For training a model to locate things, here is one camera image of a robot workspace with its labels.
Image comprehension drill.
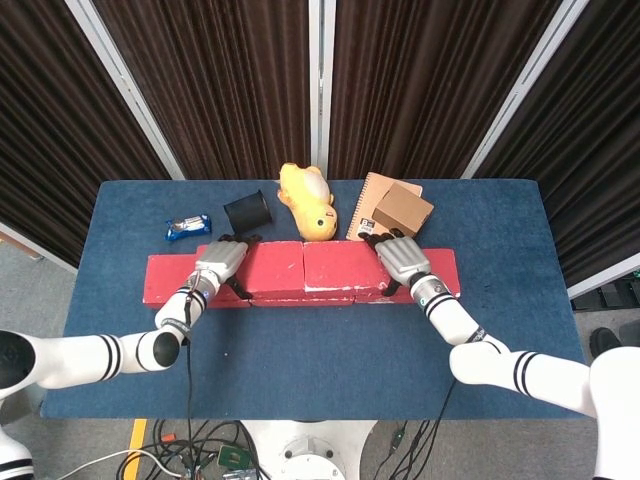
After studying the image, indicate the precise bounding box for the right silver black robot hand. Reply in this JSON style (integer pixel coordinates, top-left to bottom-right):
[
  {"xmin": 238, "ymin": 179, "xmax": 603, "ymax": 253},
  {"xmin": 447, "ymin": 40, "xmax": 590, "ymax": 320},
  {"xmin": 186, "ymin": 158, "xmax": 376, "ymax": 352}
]
[{"xmin": 362, "ymin": 227, "xmax": 434, "ymax": 297}]

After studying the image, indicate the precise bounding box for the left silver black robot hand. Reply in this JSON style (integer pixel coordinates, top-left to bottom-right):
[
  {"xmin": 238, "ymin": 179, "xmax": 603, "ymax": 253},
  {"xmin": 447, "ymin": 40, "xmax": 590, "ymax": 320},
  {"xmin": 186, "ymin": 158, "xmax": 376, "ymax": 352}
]
[{"xmin": 193, "ymin": 231, "xmax": 265, "ymax": 301}]

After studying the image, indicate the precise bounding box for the red foam brick small scratch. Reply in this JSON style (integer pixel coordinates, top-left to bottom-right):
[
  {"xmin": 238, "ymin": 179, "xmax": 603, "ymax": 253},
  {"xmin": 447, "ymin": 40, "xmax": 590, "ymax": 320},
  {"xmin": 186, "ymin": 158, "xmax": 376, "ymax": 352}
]
[{"xmin": 195, "ymin": 240, "xmax": 306, "ymax": 296}]

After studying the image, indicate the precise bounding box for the red foam brick white-chipped edge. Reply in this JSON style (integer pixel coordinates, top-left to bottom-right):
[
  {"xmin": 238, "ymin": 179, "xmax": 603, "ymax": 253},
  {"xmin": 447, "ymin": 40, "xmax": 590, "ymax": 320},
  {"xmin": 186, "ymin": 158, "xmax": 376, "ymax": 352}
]
[{"xmin": 302, "ymin": 239, "xmax": 394, "ymax": 295}]

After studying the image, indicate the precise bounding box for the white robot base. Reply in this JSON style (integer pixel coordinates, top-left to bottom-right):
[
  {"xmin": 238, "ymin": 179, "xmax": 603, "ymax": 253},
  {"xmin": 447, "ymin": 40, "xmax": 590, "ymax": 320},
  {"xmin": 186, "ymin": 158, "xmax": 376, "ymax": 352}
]
[{"xmin": 239, "ymin": 418, "xmax": 379, "ymax": 480}]

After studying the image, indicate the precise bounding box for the brown cardboard box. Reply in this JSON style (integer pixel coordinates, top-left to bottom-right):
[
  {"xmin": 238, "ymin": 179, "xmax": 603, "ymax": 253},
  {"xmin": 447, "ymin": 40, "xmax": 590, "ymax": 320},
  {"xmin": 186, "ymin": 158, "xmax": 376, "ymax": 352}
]
[{"xmin": 373, "ymin": 181, "xmax": 435, "ymax": 239}]

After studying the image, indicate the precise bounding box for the blue cookie packet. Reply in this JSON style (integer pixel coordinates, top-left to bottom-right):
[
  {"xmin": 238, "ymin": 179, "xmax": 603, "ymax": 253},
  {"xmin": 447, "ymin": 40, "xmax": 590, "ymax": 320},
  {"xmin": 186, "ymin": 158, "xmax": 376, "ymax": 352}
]
[{"xmin": 164, "ymin": 213, "xmax": 212, "ymax": 244}]

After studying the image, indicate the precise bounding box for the black mesh pen cup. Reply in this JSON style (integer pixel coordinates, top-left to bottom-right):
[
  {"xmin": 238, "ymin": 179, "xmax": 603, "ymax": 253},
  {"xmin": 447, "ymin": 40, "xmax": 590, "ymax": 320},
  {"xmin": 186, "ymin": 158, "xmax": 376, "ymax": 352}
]
[{"xmin": 223, "ymin": 188, "xmax": 273, "ymax": 234}]

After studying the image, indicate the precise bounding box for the brown spiral notebook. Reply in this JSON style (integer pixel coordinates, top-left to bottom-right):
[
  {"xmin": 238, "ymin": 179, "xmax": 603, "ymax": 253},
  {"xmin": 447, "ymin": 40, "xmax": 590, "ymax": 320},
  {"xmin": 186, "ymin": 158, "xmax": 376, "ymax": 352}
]
[{"xmin": 345, "ymin": 171, "xmax": 424, "ymax": 243}]

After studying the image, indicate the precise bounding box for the yellow plush toy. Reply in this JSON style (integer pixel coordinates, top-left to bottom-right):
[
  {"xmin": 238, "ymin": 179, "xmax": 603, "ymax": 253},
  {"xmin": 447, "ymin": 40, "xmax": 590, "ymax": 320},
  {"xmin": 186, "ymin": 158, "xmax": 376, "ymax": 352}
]
[{"xmin": 277, "ymin": 162, "xmax": 338, "ymax": 241}]

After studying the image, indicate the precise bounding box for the blue fabric table cover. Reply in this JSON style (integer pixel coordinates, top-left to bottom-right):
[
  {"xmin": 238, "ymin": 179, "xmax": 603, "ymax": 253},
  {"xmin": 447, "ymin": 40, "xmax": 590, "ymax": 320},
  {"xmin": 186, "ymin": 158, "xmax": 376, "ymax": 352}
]
[{"xmin": 39, "ymin": 178, "xmax": 599, "ymax": 421}]

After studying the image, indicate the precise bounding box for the green circuit board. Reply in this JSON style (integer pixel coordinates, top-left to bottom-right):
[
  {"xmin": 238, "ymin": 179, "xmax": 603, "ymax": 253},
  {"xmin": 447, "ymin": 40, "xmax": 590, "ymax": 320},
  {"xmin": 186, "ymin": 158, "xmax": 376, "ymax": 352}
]
[{"xmin": 217, "ymin": 442, "xmax": 251, "ymax": 469}]

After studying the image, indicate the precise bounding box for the black shoe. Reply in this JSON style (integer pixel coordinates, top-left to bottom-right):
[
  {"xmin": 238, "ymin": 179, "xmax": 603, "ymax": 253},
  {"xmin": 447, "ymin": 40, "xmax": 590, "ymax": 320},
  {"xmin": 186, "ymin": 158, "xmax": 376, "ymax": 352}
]
[{"xmin": 588, "ymin": 327, "xmax": 640, "ymax": 357}]

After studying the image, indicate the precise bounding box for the black cable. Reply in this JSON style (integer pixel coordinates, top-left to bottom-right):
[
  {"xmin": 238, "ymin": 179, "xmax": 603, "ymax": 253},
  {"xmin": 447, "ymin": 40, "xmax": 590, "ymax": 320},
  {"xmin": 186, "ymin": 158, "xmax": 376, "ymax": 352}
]
[
  {"xmin": 414, "ymin": 379, "xmax": 457, "ymax": 480},
  {"xmin": 180, "ymin": 292, "xmax": 197, "ymax": 480}
]

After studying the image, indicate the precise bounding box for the white partition post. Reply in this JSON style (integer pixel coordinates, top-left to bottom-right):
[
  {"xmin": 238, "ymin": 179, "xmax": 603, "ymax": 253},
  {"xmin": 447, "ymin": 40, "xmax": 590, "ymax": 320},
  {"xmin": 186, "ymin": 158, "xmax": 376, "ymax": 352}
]
[
  {"xmin": 307, "ymin": 0, "xmax": 331, "ymax": 180},
  {"xmin": 462, "ymin": 0, "xmax": 591, "ymax": 180},
  {"xmin": 64, "ymin": 0, "xmax": 186, "ymax": 180}
]

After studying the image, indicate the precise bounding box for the white partition rail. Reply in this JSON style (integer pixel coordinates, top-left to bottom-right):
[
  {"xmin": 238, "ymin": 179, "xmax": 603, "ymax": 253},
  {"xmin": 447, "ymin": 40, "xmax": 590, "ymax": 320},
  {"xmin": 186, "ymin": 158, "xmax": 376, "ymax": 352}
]
[{"xmin": 567, "ymin": 259, "xmax": 640, "ymax": 300}]

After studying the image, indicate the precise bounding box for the white cable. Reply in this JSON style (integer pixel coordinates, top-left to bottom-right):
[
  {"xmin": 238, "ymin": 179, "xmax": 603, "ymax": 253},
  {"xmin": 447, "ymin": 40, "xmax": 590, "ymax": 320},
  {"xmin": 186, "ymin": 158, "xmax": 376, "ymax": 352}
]
[{"xmin": 49, "ymin": 448, "xmax": 184, "ymax": 480}]

